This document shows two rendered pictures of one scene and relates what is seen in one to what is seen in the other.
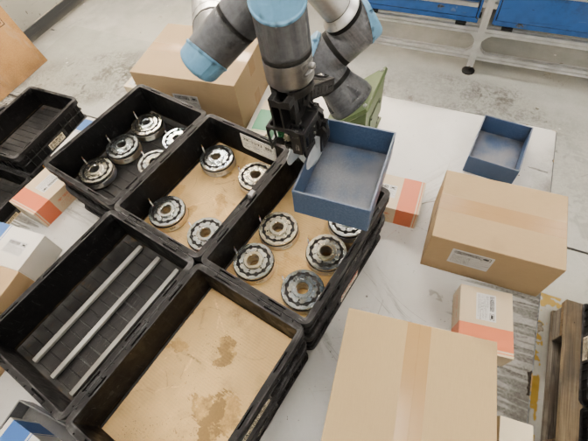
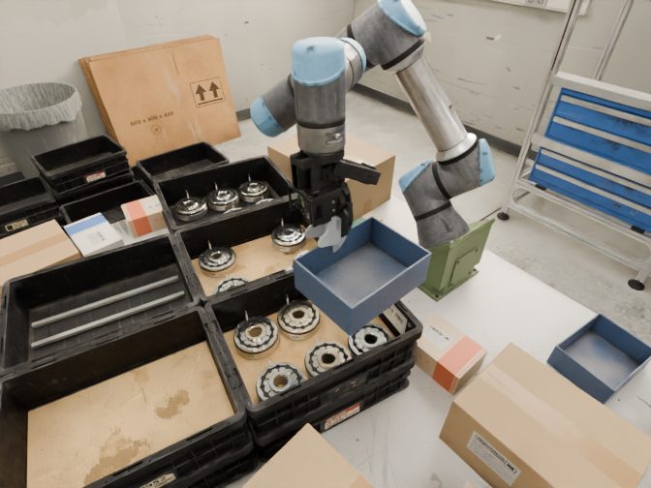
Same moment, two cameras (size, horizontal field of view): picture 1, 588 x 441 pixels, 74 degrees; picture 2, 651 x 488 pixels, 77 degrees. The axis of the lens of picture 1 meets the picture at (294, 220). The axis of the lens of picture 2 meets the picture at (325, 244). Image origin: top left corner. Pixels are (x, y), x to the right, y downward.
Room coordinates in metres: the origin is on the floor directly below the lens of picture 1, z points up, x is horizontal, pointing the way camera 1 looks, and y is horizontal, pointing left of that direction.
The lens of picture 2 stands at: (-0.04, -0.25, 1.62)
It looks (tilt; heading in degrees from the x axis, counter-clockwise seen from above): 40 degrees down; 21
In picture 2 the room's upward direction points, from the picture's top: straight up
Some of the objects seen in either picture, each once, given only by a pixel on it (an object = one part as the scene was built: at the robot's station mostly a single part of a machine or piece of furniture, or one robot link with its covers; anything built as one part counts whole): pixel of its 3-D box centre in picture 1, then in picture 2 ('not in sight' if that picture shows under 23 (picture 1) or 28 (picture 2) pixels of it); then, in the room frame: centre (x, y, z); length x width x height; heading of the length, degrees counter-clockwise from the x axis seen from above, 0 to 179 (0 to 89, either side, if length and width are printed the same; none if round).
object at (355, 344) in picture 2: (347, 220); (370, 340); (0.53, -0.14, 0.86); 0.10 x 0.10 x 0.01
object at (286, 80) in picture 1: (290, 67); (323, 136); (0.51, -0.03, 1.35); 0.08 x 0.08 x 0.05
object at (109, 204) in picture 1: (128, 140); (226, 190); (0.88, 0.45, 0.92); 0.40 x 0.30 x 0.02; 140
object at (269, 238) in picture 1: (278, 227); (298, 316); (0.54, 0.04, 0.86); 0.10 x 0.10 x 0.01
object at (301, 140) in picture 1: (294, 112); (320, 182); (0.50, -0.03, 1.26); 0.09 x 0.08 x 0.12; 149
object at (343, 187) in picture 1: (345, 171); (361, 270); (0.49, -0.12, 1.11); 0.20 x 0.15 x 0.07; 152
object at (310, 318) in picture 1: (298, 227); (311, 319); (0.49, -0.01, 0.92); 0.40 x 0.30 x 0.02; 140
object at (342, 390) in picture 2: (300, 237); (312, 333); (0.49, -0.01, 0.87); 0.40 x 0.30 x 0.11; 140
